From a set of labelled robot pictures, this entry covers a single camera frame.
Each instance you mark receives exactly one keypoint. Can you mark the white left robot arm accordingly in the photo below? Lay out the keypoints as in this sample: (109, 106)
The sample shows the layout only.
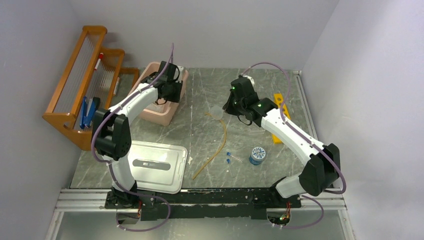
(111, 135)

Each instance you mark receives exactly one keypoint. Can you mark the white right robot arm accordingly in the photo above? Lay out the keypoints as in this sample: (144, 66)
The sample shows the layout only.
(321, 162)

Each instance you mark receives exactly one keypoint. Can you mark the blue capped test tube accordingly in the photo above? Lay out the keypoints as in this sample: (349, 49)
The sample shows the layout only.
(229, 163)
(234, 157)

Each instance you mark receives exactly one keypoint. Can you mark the red and white marker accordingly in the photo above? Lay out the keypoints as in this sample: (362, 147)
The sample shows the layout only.
(99, 58)

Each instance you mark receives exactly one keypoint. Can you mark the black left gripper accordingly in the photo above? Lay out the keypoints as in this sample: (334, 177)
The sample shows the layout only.
(176, 98)

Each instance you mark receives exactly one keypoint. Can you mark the white metal tray lid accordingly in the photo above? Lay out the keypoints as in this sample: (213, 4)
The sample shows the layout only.
(157, 167)

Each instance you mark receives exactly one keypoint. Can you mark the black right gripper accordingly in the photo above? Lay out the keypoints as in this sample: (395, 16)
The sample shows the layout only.
(228, 106)

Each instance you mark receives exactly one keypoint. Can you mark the clear plastic funnel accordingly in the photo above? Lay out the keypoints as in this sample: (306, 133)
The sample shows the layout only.
(216, 112)

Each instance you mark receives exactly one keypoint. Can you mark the aluminium frame rail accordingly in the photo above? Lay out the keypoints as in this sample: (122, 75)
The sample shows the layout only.
(92, 201)

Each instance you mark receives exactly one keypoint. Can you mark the wooden drying rack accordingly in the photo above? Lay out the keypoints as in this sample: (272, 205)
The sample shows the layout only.
(80, 80)

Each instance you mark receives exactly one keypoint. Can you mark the blue patterned round tin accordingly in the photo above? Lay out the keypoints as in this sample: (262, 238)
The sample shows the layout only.
(257, 155)

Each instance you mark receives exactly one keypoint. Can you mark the blue stapler tool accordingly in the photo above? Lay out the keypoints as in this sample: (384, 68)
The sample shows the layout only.
(88, 107)

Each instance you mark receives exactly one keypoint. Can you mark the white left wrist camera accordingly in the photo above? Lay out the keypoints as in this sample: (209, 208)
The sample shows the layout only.
(180, 72)

